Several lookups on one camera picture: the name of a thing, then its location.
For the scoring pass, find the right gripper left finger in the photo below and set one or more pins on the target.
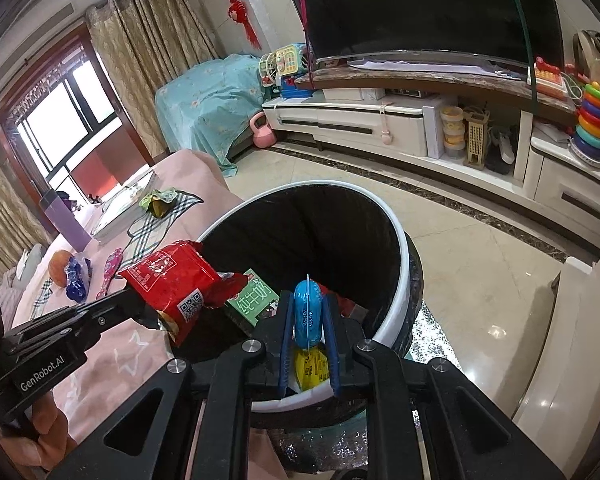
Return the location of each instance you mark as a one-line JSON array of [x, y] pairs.
[[188, 421]]

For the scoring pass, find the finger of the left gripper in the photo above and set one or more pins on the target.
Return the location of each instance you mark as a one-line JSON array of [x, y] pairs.
[[94, 319]]

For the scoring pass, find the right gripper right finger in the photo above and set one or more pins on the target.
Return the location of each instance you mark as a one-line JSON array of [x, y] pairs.
[[424, 420]]

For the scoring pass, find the blue clear plastic bag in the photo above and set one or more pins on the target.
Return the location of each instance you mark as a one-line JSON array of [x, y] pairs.
[[78, 272]]

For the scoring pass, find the pink candy blister pack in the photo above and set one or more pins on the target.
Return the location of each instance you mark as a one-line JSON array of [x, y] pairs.
[[110, 270]]

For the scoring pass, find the red snack bag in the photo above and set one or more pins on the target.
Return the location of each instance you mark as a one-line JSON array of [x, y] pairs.
[[179, 283]]

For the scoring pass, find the green milk carton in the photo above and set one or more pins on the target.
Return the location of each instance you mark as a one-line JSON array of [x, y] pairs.
[[254, 303]]

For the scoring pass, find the blue candy blister pack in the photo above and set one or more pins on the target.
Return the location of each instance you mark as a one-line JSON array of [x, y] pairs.
[[308, 299]]

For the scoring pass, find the white rimmed trash bin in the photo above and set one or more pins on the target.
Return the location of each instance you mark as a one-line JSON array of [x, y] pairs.
[[340, 235]]

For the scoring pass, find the person's left hand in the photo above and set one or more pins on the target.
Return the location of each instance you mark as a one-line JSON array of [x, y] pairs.
[[53, 444]]

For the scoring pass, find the orange apple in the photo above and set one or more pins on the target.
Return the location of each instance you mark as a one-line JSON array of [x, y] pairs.
[[57, 267]]

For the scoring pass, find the purple thermos bottle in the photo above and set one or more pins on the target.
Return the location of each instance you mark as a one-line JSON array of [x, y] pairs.
[[64, 221]]

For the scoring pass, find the beige left curtain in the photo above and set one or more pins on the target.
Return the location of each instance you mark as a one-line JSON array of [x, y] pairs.
[[19, 229]]

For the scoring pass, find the yellow wrapper in bin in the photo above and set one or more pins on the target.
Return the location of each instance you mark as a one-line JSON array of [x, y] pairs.
[[310, 367]]

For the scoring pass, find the stack of children's books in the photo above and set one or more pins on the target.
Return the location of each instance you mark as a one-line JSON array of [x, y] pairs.
[[123, 208]]

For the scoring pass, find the green gold snack wrapper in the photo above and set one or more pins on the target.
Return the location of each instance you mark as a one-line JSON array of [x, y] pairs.
[[159, 202]]

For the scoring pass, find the teal covered furniture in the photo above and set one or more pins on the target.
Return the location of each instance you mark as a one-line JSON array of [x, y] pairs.
[[209, 107]]

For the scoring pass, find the pink kettlebell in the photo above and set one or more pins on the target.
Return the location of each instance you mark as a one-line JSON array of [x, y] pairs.
[[263, 135]]

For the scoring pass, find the white tv cabinet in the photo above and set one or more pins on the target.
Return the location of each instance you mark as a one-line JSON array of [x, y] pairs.
[[548, 181]]

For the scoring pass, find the beige window curtain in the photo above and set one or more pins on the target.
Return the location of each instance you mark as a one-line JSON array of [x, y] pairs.
[[143, 45]]

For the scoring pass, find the stacked yellow jars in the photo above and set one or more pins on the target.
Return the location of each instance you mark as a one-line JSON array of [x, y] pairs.
[[454, 131]]

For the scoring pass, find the wooden building model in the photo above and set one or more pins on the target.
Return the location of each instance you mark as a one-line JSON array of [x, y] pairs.
[[477, 136]]

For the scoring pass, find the colourful toy cash register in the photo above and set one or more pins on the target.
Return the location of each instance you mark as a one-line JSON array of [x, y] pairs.
[[280, 69]]

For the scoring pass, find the black television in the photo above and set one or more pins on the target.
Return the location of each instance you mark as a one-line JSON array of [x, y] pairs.
[[514, 30]]

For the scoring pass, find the rainbow stacking ring toy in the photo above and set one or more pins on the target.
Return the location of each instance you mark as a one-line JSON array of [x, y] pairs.
[[585, 142]]

